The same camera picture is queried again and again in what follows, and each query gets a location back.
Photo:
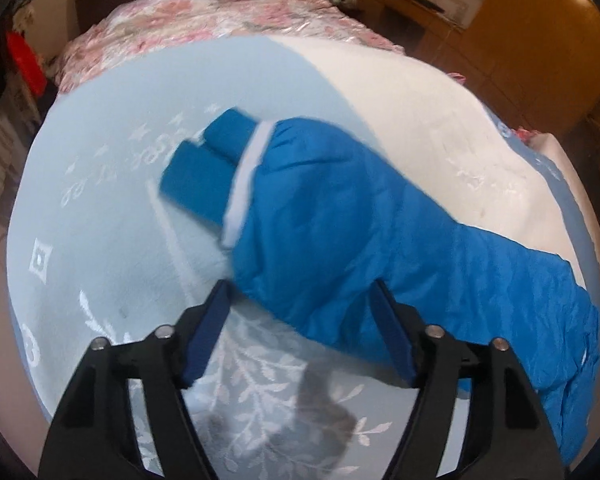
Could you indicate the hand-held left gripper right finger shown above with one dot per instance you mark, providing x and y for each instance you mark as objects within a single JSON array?
[{"x": 392, "y": 342}]

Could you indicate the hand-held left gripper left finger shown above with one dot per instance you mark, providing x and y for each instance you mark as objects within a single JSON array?
[{"x": 207, "y": 342}]

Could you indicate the blue padded jacket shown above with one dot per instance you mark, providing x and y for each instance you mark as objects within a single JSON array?
[{"x": 330, "y": 220}]

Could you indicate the light blue and white blanket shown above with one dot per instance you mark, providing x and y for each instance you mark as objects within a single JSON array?
[{"x": 105, "y": 210}]

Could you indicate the pink floral quilt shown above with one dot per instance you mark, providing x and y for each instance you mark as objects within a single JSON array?
[{"x": 180, "y": 20}]

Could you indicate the wooden desk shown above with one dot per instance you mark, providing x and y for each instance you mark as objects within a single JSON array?
[{"x": 405, "y": 12}]

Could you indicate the red bag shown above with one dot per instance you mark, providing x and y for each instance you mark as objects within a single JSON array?
[{"x": 27, "y": 65}]

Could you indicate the wooden wardrobe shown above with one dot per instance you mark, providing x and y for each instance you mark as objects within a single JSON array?
[{"x": 530, "y": 35}]

